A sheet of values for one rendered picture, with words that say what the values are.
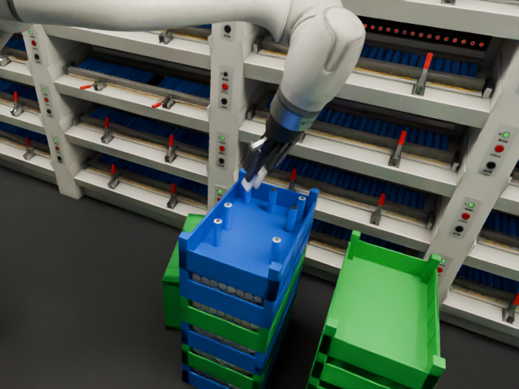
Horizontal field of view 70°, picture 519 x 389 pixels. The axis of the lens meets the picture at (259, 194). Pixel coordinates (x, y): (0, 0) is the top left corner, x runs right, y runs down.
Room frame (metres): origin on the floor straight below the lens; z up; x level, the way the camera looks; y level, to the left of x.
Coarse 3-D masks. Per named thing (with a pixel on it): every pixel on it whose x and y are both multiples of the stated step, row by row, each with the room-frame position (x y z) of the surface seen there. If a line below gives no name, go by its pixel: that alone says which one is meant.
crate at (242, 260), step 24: (240, 192) 0.79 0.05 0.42; (264, 192) 0.79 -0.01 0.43; (288, 192) 0.77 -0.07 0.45; (312, 192) 0.74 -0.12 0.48; (216, 216) 0.67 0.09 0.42; (240, 216) 0.71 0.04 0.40; (264, 216) 0.72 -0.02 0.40; (312, 216) 0.73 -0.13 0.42; (192, 240) 0.57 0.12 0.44; (240, 240) 0.62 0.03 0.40; (264, 240) 0.63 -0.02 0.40; (288, 240) 0.64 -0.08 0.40; (192, 264) 0.52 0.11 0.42; (216, 264) 0.50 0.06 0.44; (240, 264) 0.55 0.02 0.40; (264, 264) 0.56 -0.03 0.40; (288, 264) 0.53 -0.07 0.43; (240, 288) 0.49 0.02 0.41; (264, 288) 0.47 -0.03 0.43
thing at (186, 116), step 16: (80, 48) 1.37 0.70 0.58; (96, 48) 1.39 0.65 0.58; (64, 64) 1.29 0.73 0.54; (160, 64) 1.30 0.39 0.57; (176, 64) 1.28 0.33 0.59; (64, 80) 1.24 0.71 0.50; (80, 80) 1.25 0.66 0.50; (80, 96) 1.22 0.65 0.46; (96, 96) 1.19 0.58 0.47; (112, 96) 1.16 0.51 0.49; (128, 96) 1.16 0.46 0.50; (144, 96) 1.16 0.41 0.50; (144, 112) 1.13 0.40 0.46; (160, 112) 1.11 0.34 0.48; (176, 112) 1.09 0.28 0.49; (192, 112) 1.09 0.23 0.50; (208, 112) 1.04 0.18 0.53; (208, 128) 1.06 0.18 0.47
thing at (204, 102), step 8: (72, 72) 1.27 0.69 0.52; (80, 72) 1.26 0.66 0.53; (88, 72) 1.25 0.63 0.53; (96, 72) 1.25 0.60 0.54; (88, 80) 1.23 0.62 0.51; (112, 80) 1.22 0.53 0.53; (120, 80) 1.21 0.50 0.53; (128, 80) 1.21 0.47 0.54; (136, 88) 1.19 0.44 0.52; (144, 88) 1.17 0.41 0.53; (152, 88) 1.17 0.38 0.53; (160, 88) 1.17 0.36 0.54; (152, 96) 1.15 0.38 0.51; (176, 96) 1.14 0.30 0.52; (184, 96) 1.13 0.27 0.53; (192, 96) 1.13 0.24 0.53; (184, 104) 1.11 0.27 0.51; (200, 104) 1.11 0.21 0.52; (208, 104) 1.10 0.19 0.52
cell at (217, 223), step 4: (216, 220) 0.60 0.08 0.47; (220, 220) 0.61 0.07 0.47; (216, 224) 0.59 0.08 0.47; (220, 224) 0.60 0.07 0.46; (216, 228) 0.59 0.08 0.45; (220, 228) 0.60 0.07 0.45; (216, 232) 0.59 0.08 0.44; (220, 232) 0.60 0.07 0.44; (216, 236) 0.59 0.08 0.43; (220, 236) 0.60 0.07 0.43; (212, 240) 0.60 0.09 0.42; (216, 240) 0.59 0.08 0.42; (220, 240) 0.60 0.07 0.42; (212, 244) 0.60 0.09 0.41; (216, 244) 0.59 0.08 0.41; (220, 244) 0.60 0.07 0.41
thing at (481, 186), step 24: (504, 48) 0.96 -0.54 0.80; (504, 72) 0.86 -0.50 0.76; (504, 96) 0.82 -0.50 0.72; (504, 120) 0.81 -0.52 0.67; (480, 144) 0.82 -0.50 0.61; (504, 168) 0.80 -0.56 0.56; (456, 192) 0.82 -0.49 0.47; (480, 192) 0.81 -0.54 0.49; (480, 216) 0.80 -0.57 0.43; (456, 240) 0.81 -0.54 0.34; (456, 264) 0.80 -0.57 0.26
